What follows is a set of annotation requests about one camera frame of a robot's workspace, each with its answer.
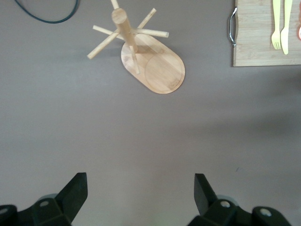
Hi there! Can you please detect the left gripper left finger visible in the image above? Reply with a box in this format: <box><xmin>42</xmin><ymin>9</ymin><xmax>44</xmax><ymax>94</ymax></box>
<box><xmin>0</xmin><ymin>172</ymin><xmax>88</xmax><ymax>226</ymax></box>

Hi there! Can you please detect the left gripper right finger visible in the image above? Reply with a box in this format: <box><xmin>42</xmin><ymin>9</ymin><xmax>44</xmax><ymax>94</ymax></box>
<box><xmin>188</xmin><ymin>173</ymin><xmax>292</xmax><ymax>226</ymax></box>

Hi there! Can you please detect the wooden mug rack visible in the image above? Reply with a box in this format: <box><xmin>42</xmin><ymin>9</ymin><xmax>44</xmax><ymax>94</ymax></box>
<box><xmin>87</xmin><ymin>0</ymin><xmax>186</xmax><ymax>95</ymax></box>

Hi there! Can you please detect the bamboo cutting board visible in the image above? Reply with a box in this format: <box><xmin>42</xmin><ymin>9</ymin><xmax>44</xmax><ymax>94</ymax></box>
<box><xmin>228</xmin><ymin>0</ymin><xmax>301</xmax><ymax>68</ymax></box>

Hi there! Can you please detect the yellow plastic knife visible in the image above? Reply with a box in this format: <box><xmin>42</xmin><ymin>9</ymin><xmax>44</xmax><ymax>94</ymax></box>
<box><xmin>281</xmin><ymin>0</ymin><xmax>293</xmax><ymax>55</ymax></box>

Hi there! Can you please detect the yellow plastic fork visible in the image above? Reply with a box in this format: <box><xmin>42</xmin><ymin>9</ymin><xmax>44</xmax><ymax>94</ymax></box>
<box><xmin>271</xmin><ymin>0</ymin><xmax>282</xmax><ymax>50</ymax></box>

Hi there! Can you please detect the black looped table cable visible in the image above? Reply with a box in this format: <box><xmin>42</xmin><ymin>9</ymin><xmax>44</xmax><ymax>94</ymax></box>
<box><xmin>14</xmin><ymin>0</ymin><xmax>79</xmax><ymax>24</ymax></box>

